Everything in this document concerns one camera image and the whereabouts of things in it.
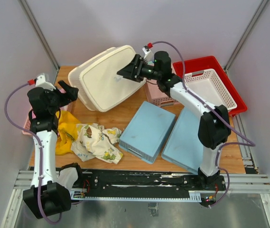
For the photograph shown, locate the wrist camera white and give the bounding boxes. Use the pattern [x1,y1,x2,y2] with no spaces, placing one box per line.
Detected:
[28,73,56,91]
[142,43,153,62]

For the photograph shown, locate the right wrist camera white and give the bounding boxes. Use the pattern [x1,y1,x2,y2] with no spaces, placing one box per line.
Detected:
[142,43,153,62]

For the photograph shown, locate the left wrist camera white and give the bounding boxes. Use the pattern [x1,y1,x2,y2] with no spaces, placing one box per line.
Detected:
[28,73,56,91]

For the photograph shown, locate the printed white baby cloth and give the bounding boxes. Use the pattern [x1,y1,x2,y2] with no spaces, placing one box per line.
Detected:
[71,123,123,164]

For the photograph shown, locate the white perforated basket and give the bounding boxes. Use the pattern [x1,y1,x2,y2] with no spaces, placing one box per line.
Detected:
[185,69,237,111]

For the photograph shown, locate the pink perforated basket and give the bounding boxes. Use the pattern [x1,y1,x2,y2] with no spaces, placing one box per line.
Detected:
[144,79,178,107]

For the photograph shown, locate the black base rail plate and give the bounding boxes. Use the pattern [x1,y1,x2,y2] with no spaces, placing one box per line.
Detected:
[73,169,226,193]

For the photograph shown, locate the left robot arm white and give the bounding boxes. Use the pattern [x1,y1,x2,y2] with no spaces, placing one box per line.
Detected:
[23,76,84,223]

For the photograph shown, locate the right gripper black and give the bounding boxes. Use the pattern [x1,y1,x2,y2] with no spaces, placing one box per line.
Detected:
[117,55,161,83]

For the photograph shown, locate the large cream laundry basket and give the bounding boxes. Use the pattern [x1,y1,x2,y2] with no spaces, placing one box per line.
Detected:
[68,45,146,112]

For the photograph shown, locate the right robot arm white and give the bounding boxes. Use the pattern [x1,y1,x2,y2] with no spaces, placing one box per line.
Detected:
[117,51,231,190]

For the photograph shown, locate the slotted cable duct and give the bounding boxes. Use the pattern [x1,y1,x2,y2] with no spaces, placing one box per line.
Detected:
[71,189,202,202]

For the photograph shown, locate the yellow cloth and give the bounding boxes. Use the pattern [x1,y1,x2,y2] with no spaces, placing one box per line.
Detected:
[55,111,80,155]

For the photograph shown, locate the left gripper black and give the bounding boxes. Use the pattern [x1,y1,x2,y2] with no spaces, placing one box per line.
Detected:
[45,80,78,114]

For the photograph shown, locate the blue perforated basket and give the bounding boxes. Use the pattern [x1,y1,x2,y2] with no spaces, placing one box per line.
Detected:
[161,107,203,175]
[119,101,176,164]

